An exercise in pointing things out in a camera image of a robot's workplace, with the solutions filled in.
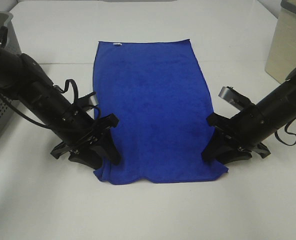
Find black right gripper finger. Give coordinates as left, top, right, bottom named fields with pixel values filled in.
left=201, top=128, right=226, bottom=162
left=216, top=147, right=252, bottom=165

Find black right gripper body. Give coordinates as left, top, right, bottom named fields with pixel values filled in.
left=206, top=107, right=271, bottom=158

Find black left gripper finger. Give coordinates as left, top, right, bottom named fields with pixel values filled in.
left=90, top=129, right=121, bottom=166
left=68, top=152, right=103, bottom=170

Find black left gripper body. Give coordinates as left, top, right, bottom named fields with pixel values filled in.
left=50, top=113, right=119, bottom=159

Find blue microfibre towel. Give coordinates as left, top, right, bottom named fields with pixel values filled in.
left=93, top=39, right=228, bottom=185

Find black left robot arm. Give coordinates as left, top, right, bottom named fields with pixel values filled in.
left=0, top=43, right=121, bottom=170

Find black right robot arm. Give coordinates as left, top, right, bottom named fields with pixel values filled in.
left=201, top=68, right=296, bottom=165

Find beige storage box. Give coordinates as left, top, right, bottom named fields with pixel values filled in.
left=265, top=0, right=296, bottom=83

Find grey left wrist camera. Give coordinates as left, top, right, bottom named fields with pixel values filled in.
left=83, top=91, right=99, bottom=106

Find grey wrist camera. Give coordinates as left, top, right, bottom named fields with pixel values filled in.
left=83, top=91, right=99, bottom=106
left=218, top=86, right=252, bottom=111

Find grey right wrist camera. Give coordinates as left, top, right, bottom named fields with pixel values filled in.
left=218, top=86, right=252, bottom=111

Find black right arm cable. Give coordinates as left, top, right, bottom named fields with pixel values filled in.
left=274, top=117, right=296, bottom=146

